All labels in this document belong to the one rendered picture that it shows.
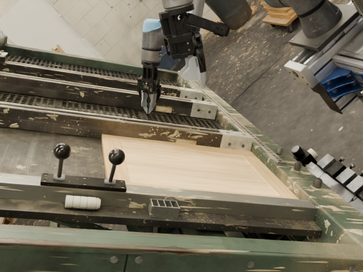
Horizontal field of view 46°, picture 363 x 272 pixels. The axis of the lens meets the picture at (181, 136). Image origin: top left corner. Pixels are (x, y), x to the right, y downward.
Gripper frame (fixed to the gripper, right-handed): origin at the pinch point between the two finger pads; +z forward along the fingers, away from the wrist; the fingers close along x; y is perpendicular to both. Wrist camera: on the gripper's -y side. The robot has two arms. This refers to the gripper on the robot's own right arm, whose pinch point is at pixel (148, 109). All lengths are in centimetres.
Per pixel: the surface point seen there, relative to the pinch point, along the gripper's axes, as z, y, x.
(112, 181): -2, 71, 6
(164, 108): 6.8, -27.6, 1.9
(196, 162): 5.8, 32.6, 23.6
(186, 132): 1.6, 16.2, 17.5
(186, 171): 5.0, 42.7, 21.4
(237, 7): -24, -425, 24
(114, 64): 5, -108, -46
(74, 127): 0.4, 29.9, -19.0
